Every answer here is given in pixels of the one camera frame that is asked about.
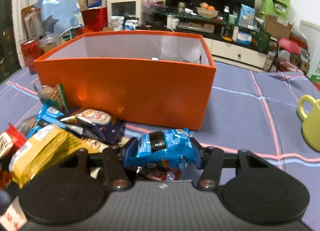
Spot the yellow green mug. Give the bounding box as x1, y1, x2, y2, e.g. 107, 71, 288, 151
297, 95, 320, 152

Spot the dark red brick snack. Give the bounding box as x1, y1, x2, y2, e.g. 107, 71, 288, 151
140, 168, 182, 182

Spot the red soda can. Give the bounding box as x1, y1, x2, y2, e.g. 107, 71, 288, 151
21, 39, 42, 74

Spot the clear plastic jar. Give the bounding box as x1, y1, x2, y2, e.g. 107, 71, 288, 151
39, 34, 61, 54

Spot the white tv cabinet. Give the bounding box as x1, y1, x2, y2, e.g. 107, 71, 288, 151
204, 38, 267, 72

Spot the blue fish shaped cover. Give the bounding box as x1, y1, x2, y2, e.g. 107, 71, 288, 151
34, 0, 85, 36

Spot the green white biscuit packet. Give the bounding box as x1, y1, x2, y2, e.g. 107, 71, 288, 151
34, 84, 68, 112

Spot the orange storage box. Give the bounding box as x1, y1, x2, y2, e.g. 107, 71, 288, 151
34, 30, 216, 130

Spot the blue snack packet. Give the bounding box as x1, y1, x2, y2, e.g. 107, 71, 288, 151
123, 128, 196, 168

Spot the fruit bowl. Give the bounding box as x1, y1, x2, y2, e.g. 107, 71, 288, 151
196, 2, 219, 19

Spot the blue plaid tablecloth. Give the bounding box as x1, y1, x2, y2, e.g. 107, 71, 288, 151
0, 60, 320, 231

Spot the navy round cookie packet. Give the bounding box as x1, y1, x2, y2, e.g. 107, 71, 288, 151
58, 108, 125, 143

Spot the white small cabinet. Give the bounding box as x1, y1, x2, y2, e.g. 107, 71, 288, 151
106, 0, 147, 25

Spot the yellow snack bag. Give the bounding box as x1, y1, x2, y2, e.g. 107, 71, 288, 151
9, 124, 108, 188

